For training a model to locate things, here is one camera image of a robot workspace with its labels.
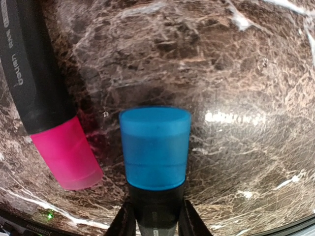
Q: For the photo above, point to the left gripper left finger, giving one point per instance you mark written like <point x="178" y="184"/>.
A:
<point x="124" y="222"/>

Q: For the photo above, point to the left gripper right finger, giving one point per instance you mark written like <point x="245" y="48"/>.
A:
<point x="190" y="223"/>

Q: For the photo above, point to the blue cap black marker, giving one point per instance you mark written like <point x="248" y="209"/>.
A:
<point x="155" y="142"/>

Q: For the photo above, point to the pink cap black marker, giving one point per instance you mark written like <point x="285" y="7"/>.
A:
<point x="41" y="97"/>

